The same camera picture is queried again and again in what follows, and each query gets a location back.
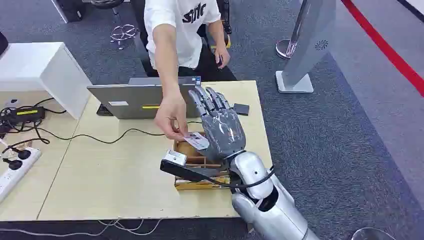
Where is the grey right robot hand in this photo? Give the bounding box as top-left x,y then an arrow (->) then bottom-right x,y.
188,85 -> 248,163

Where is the person's left hand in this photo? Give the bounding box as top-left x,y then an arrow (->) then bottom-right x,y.
214,45 -> 231,70

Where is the person's right hand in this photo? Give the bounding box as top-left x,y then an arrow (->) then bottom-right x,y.
153,94 -> 189,142

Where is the printed white card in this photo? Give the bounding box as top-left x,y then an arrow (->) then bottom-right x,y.
183,132 -> 211,151

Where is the small black flat case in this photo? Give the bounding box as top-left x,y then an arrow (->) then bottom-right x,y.
232,103 -> 251,117

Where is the wooden card box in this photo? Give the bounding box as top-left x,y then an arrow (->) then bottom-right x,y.
173,132 -> 232,191

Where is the grey laptop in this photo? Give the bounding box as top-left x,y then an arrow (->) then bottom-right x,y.
86,76 -> 202,120

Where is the person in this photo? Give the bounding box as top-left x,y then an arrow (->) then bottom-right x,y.
143,0 -> 238,82

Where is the chrome stanchion base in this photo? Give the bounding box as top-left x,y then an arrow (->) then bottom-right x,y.
275,38 -> 300,61
350,227 -> 397,240

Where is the grey kiosk stand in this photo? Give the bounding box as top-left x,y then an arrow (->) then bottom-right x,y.
275,0 -> 337,95

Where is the chrome chair base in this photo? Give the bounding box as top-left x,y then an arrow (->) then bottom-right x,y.
109,24 -> 140,51

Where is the white cabinet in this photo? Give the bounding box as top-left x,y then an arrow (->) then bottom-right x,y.
0,41 -> 93,120

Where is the black power adapter yellow label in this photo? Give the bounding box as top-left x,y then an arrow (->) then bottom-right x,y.
5,105 -> 47,126

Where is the black cabinet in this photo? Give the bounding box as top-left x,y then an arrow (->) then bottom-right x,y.
50,0 -> 88,24

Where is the black power plug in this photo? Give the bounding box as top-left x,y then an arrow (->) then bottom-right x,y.
7,159 -> 24,171
17,148 -> 33,161

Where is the red floor tape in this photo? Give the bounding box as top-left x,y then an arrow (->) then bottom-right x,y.
340,0 -> 424,98

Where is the white power strip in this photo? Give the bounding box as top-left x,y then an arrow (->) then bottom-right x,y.
0,147 -> 43,204

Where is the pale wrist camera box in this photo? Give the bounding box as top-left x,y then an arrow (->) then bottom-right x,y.
164,149 -> 188,167

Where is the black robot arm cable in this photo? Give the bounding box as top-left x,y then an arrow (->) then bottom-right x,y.
198,166 -> 276,190

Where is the black desk cable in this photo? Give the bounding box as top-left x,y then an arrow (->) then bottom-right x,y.
31,120 -> 204,145

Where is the white cable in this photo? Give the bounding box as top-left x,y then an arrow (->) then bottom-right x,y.
0,217 -> 164,237

